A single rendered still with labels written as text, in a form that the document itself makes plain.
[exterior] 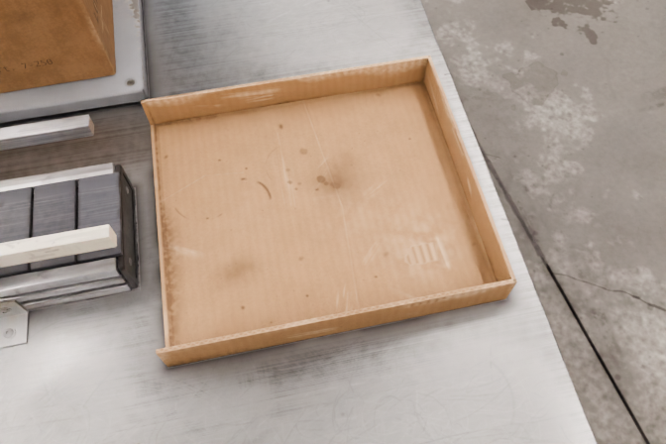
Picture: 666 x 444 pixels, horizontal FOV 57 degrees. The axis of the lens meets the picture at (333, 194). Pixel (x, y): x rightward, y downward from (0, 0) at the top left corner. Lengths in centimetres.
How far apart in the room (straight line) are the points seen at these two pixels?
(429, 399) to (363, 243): 15
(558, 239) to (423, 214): 103
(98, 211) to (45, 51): 19
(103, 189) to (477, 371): 36
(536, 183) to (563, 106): 28
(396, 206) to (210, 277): 19
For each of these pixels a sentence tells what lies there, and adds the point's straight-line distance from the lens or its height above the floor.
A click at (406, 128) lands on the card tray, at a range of 65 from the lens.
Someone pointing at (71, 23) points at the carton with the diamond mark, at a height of 93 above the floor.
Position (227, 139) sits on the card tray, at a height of 83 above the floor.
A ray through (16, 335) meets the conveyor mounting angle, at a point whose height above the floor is 83.
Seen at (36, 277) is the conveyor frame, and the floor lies 88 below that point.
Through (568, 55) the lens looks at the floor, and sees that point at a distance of 197.
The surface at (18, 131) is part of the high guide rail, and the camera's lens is 54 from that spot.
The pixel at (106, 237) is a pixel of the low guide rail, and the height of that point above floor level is 91.
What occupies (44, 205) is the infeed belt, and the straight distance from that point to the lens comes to 59.
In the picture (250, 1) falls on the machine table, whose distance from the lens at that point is 78.
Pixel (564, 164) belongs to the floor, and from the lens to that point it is 172.
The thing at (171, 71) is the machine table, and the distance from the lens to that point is 72.
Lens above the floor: 135
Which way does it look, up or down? 60 degrees down
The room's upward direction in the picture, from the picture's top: straight up
